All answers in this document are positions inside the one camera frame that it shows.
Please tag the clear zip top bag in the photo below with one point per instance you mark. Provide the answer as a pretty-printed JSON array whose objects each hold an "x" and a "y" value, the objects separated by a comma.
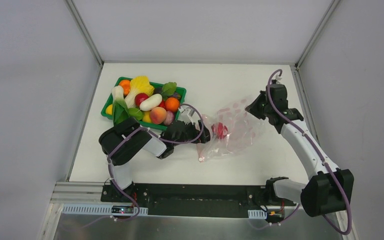
[{"x": 244, "y": 130}]

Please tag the fake yellow lemon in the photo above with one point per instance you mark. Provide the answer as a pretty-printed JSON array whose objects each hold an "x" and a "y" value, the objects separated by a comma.
[{"x": 146, "y": 117}]

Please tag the fake red spotted mushroom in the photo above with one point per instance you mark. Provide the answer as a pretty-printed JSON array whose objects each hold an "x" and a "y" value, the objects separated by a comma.
[{"x": 220, "y": 131}]

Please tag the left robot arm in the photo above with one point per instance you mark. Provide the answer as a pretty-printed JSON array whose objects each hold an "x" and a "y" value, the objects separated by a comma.
[{"x": 123, "y": 141}]

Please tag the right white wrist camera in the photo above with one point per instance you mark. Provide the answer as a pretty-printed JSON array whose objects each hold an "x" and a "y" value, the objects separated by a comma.
[{"x": 277, "y": 79}]

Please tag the fake purple eggplant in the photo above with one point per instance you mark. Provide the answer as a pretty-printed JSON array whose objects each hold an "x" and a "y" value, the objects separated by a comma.
[{"x": 175, "y": 95}]

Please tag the fake red bell pepper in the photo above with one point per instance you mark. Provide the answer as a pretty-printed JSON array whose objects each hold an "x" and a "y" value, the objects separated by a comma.
[{"x": 162, "y": 105}]

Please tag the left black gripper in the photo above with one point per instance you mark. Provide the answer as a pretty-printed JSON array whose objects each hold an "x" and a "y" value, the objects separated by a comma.
[{"x": 199, "y": 135}]

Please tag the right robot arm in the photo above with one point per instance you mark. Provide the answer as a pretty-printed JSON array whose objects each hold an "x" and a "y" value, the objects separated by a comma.
[{"x": 329, "y": 188}]

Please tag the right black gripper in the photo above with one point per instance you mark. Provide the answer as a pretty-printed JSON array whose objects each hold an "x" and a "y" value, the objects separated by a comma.
[{"x": 256, "y": 105}]

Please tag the fake peach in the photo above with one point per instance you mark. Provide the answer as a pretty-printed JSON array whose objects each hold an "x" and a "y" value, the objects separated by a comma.
[{"x": 158, "y": 115}]

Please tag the aluminium frame rail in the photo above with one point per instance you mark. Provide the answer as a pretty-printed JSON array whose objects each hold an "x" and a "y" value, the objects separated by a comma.
[{"x": 76, "y": 15}]

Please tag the fake white radish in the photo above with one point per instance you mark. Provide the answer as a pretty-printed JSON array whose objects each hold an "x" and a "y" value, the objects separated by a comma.
[{"x": 151, "y": 102}]

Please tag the fake orange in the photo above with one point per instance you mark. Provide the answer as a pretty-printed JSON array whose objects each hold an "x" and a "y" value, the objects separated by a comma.
[
  {"x": 172, "y": 104},
  {"x": 125, "y": 86}
]

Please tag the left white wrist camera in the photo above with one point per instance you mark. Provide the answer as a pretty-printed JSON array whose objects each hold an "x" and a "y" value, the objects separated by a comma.
[{"x": 186, "y": 114}]

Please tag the fake orange in tray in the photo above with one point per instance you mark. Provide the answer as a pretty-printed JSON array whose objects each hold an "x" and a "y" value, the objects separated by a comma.
[{"x": 172, "y": 104}]

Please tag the fake bok choy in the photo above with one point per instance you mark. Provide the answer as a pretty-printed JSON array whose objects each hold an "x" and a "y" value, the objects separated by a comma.
[{"x": 120, "y": 110}]

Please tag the fake pink onion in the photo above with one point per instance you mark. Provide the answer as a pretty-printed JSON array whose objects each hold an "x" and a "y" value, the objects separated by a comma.
[{"x": 170, "y": 117}]

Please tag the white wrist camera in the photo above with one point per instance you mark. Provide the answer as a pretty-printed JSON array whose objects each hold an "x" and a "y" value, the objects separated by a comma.
[
  {"x": 277, "y": 79},
  {"x": 186, "y": 114}
]

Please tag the green plastic tray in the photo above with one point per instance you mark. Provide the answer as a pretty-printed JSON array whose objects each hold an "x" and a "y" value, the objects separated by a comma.
[{"x": 168, "y": 90}]

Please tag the fake napa cabbage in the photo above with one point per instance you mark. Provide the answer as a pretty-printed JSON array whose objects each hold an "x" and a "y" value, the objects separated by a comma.
[{"x": 138, "y": 85}]

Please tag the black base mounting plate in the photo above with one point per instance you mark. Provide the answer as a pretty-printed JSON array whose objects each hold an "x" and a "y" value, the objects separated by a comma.
[{"x": 195, "y": 200}]

